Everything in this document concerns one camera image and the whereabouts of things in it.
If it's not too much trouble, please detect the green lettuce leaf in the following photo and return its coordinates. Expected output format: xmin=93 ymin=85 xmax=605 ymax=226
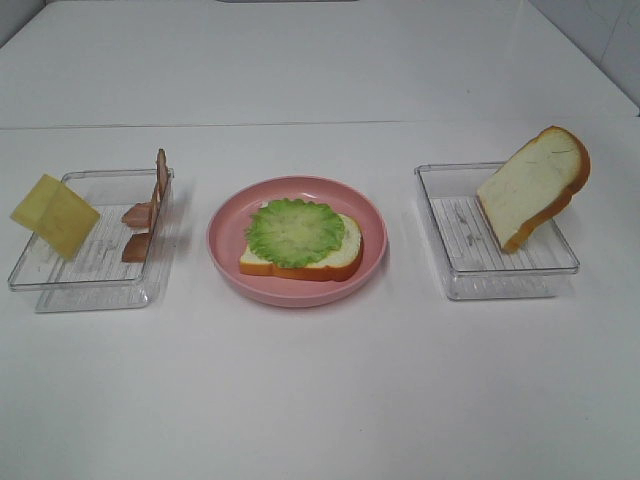
xmin=245 ymin=198 xmax=346 ymax=268

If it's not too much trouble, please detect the clear plastic tray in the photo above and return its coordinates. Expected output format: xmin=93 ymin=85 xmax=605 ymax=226
xmin=8 ymin=168 xmax=177 ymax=313
xmin=413 ymin=160 xmax=582 ymax=302

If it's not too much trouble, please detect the bacon strip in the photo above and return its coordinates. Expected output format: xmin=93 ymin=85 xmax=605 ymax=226
xmin=121 ymin=185 xmax=162 ymax=264
xmin=121 ymin=148 xmax=169 ymax=231

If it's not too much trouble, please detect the yellow cheese slice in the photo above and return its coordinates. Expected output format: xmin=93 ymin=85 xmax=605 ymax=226
xmin=10 ymin=174 xmax=61 ymax=231
xmin=35 ymin=181 xmax=100 ymax=260

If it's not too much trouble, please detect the pink round plate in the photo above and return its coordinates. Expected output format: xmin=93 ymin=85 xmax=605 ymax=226
xmin=206 ymin=176 xmax=388 ymax=308

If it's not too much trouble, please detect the clear plastic right tray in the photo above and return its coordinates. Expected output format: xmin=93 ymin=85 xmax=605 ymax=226
xmin=413 ymin=160 xmax=582 ymax=302

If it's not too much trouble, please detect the clear plastic left tray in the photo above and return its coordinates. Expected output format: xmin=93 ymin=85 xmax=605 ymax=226
xmin=8 ymin=168 xmax=177 ymax=313

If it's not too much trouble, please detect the white bread slice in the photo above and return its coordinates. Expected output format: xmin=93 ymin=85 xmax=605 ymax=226
xmin=239 ymin=212 xmax=363 ymax=281

